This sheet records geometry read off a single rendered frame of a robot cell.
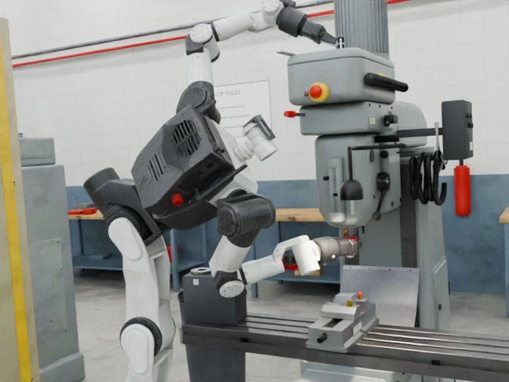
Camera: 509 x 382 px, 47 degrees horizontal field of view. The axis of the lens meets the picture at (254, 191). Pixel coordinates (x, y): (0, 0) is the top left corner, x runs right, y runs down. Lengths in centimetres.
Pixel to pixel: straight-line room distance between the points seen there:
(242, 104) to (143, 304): 527
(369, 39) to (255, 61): 479
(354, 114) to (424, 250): 75
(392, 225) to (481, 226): 386
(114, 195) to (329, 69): 78
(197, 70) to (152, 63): 579
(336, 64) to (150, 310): 97
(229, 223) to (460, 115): 96
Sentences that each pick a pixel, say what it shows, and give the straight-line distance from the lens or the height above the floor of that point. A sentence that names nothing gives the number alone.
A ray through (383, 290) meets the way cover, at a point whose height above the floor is 100.
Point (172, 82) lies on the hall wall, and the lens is 756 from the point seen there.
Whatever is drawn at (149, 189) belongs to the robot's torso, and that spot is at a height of 150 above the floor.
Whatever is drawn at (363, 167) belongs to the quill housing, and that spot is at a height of 151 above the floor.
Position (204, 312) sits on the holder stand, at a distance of 232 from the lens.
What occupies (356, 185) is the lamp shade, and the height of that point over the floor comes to 147.
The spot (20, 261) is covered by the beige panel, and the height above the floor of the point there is 111.
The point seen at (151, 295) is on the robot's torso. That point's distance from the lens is 190.
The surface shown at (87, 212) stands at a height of 91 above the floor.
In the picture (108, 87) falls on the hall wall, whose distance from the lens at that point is 821.
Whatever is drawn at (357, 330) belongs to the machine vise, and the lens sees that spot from 207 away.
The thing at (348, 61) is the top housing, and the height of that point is 184.
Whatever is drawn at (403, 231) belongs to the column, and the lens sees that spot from 240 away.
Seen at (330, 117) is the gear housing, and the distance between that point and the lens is 193.
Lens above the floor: 160
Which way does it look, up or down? 4 degrees down
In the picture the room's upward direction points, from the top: 3 degrees counter-clockwise
